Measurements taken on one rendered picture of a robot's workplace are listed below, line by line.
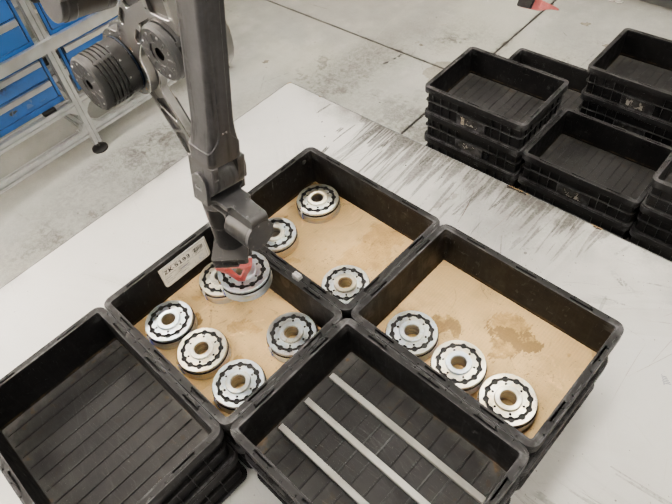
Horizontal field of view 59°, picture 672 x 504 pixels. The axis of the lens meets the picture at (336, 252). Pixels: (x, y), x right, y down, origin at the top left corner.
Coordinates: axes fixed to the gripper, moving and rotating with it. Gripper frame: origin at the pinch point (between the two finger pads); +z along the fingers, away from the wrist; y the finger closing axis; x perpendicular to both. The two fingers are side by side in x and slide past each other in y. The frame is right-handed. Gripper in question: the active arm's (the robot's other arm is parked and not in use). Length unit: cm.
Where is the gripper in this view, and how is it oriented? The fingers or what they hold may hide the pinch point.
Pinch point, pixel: (241, 267)
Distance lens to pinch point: 116.3
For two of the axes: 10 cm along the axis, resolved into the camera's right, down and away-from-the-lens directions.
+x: -10.0, 0.6, 0.4
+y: -0.2, -7.9, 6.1
